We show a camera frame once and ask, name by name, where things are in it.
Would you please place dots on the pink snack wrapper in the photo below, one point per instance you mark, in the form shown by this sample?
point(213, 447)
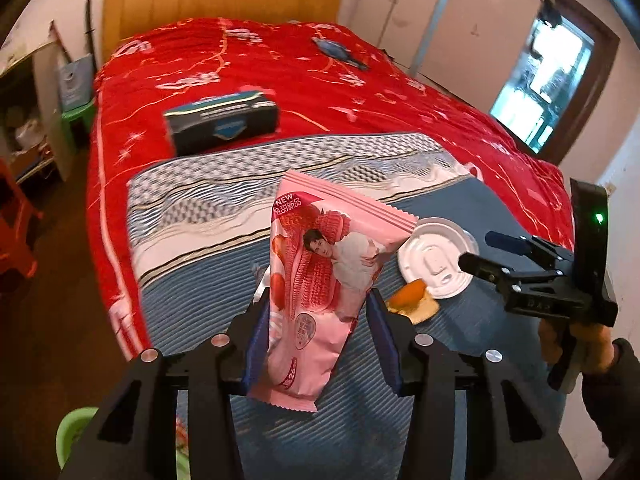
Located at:
point(320, 260)

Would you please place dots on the wide white wardrobe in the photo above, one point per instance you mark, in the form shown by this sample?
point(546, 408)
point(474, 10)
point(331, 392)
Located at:
point(480, 30)

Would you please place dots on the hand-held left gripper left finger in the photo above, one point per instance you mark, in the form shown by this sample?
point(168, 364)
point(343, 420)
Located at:
point(257, 340)

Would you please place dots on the narrow white wardrobe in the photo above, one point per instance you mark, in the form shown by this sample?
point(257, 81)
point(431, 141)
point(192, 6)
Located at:
point(390, 5)

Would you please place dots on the white plastic bag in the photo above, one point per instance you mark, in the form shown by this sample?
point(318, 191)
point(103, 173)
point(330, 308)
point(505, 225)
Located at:
point(27, 135)

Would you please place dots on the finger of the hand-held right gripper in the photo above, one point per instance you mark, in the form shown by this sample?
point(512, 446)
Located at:
point(485, 267)
point(505, 242)

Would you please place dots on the green plastic basket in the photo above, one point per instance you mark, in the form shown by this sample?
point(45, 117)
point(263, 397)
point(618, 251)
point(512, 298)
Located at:
point(72, 435)

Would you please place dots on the blue striped mat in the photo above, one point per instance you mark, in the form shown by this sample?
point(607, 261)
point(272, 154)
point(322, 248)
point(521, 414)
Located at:
point(200, 260)

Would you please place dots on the orange peel scrap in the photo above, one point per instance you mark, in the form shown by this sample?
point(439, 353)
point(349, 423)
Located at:
point(412, 300)

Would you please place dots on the black sheathed sword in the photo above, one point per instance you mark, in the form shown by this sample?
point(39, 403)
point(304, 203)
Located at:
point(91, 35)

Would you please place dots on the white cup lid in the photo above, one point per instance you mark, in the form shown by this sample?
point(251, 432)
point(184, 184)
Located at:
point(430, 260)

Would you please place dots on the person's right forearm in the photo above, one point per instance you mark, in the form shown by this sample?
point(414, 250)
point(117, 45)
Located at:
point(615, 400)

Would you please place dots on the red patterned blanket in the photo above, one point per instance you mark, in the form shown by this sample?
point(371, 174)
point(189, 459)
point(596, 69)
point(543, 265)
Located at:
point(300, 85)

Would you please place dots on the brown wooden stick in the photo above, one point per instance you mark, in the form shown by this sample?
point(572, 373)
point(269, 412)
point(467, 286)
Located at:
point(60, 40)

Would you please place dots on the window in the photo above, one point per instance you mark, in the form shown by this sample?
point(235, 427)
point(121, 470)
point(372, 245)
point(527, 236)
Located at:
point(545, 85)

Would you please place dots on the wooden desk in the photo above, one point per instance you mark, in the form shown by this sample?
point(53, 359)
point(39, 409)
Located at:
point(50, 100)

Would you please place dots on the green plastic stool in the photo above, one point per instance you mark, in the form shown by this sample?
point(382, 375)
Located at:
point(77, 120)

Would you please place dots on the black tissue box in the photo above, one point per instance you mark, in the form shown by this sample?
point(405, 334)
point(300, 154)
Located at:
point(220, 122)

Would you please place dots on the person's right hand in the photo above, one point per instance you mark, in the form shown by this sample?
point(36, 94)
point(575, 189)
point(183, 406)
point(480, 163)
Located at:
point(595, 347)

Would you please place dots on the blue toy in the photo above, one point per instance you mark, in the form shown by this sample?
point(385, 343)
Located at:
point(335, 50)

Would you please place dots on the blue paper bag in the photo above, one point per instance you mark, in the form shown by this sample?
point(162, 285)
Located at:
point(75, 82)

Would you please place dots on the red plastic stool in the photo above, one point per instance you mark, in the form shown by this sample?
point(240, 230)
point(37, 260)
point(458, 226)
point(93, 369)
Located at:
point(15, 230)

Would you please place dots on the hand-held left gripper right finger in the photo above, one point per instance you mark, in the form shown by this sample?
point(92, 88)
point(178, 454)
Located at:
point(385, 345)

